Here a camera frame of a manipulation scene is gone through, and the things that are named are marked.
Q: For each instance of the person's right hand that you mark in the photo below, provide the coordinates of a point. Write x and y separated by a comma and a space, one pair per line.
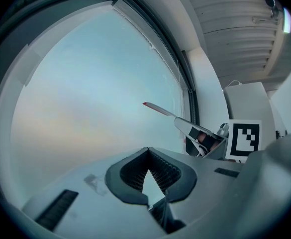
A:
210, 143

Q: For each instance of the white chest freezer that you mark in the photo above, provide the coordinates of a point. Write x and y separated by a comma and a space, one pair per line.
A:
193, 101

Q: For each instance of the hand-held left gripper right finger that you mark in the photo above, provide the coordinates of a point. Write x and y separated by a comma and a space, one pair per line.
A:
210, 195

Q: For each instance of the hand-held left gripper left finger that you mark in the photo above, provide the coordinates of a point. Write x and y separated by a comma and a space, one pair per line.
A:
85, 183

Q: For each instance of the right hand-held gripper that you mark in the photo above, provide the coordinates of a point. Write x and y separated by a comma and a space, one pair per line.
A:
244, 138

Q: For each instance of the rectangular ceiling light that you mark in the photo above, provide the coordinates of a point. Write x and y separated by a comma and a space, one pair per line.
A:
287, 20

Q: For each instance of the white squeegee with red blade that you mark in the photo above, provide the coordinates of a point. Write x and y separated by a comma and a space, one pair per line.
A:
160, 110

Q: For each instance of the frosted window glass pane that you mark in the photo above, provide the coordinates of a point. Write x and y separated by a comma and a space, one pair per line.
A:
85, 96

